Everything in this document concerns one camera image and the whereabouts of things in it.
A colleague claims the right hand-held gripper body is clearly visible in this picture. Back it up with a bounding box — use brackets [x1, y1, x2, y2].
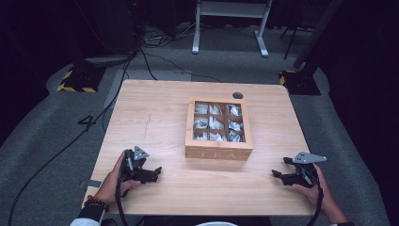
[292, 152, 327, 188]

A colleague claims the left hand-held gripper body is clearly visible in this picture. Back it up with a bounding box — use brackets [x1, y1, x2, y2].
[122, 145, 151, 186]

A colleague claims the wooden tea box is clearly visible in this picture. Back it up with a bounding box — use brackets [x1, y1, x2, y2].
[184, 96, 254, 162]

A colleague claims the person's right hand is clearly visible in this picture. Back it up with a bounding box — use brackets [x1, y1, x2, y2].
[292, 164, 332, 208]

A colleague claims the person's left hand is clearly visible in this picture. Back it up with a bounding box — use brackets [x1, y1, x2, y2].
[93, 151, 141, 205]

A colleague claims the grey tape piece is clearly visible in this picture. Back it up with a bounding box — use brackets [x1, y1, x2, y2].
[79, 179, 103, 189]

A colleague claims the pile of white tea bags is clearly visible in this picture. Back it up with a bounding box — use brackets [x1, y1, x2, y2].
[193, 103, 245, 143]

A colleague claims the white round object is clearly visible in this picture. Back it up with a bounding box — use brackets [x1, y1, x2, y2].
[196, 221, 238, 226]

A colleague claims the black stand with striped base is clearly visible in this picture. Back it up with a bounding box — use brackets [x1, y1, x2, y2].
[56, 0, 140, 93]
[279, 0, 343, 96]

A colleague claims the black tripod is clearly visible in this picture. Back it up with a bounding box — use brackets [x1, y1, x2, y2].
[279, 22, 304, 60]

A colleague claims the right hand-held gripper cable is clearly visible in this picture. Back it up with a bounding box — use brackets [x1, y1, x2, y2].
[305, 175, 325, 226]

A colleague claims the hand-held gripper cable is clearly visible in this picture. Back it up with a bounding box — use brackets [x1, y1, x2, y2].
[305, 175, 325, 226]
[114, 156, 130, 226]

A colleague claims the left hand-held gripper cable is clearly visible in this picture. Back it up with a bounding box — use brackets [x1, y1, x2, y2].
[114, 156, 130, 226]

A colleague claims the dark bead bracelet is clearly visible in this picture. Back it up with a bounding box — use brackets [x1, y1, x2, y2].
[83, 195, 111, 213]

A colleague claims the thick black floor cable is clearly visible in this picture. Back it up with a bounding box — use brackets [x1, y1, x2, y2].
[8, 46, 142, 226]

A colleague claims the thin black floor cable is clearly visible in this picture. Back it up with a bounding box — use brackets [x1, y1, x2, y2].
[140, 48, 222, 84]

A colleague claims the white metal desk frame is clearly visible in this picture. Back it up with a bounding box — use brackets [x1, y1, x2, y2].
[191, 0, 273, 58]

